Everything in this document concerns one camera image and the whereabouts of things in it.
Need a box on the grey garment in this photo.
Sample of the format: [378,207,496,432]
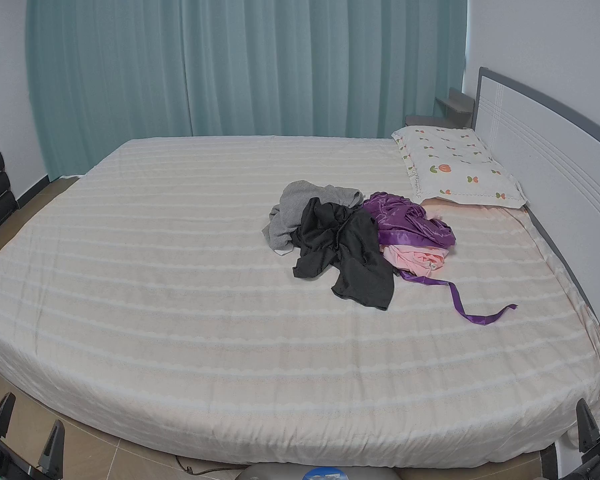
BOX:
[261,180,365,258]

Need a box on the white printed pillow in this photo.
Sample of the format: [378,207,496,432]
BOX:
[391,125,529,209]

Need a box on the pale pink pillow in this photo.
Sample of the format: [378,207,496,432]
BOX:
[420,197,526,219]

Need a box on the bed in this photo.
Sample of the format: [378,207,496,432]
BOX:
[0,66,600,474]

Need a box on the purple satin garment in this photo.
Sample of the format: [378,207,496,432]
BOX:
[362,191,519,327]

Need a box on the blue-green curtain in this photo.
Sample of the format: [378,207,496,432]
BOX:
[180,0,469,140]
[26,0,188,181]

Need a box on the pink garment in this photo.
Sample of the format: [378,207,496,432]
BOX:
[382,243,449,277]

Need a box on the grey bedside table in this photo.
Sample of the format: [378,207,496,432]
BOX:
[405,87,476,130]

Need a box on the black T-shirt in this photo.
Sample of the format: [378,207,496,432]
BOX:
[292,198,396,312]

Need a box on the black cable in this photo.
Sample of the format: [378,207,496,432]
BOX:
[174,454,246,475]

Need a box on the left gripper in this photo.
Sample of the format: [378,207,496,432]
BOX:
[0,392,66,480]

